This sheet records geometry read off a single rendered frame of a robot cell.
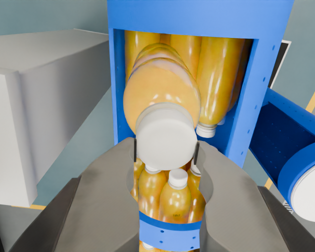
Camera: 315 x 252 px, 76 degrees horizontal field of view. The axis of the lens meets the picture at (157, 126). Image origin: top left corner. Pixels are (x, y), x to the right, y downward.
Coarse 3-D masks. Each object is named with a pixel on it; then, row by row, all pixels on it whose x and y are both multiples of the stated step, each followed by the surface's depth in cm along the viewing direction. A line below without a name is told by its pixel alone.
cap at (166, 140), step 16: (160, 112) 12; (176, 112) 13; (144, 128) 12; (160, 128) 12; (176, 128) 12; (192, 128) 12; (144, 144) 12; (160, 144) 12; (176, 144) 12; (192, 144) 12; (144, 160) 13; (160, 160) 13; (176, 160) 13
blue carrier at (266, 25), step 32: (128, 0) 25; (160, 0) 22; (192, 0) 22; (224, 0) 21; (256, 0) 22; (288, 0) 25; (160, 32) 24; (192, 32) 23; (224, 32) 23; (256, 32) 24; (256, 64) 26; (256, 96) 30; (128, 128) 51; (224, 128) 51; (160, 224) 39; (192, 224) 40
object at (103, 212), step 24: (120, 144) 12; (96, 168) 10; (120, 168) 10; (96, 192) 8; (120, 192) 8; (72, 216) 7; (96, 216) 7; (120, 216) 7; (72, 240) 6; (96, 240) 6; (120, 240) 7
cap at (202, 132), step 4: (196, 128) 43; (200, 128) 41; (196, 132) 42; (200, 132) 41; (204, 132) 41; (208, 132) 41; (212, 132) 41; (204, 136) 41; (208, 136) 41; (212, 136) 42
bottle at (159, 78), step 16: (144, 48) 27; (160, 48) 23; (144, 64) 18; (160, 64) 17; (176, 64) 17; (128, 80) 18; (144, 80) 15; (160, 80) 15; (176, 80) 15; (192, 80) 17; (128, 96) 16; (144, 96) 14; (160, 96) 14; (176, 96) 14; (192, 96) 15; (128, 112) 16; (144, 112) 14; (192, 112) 15
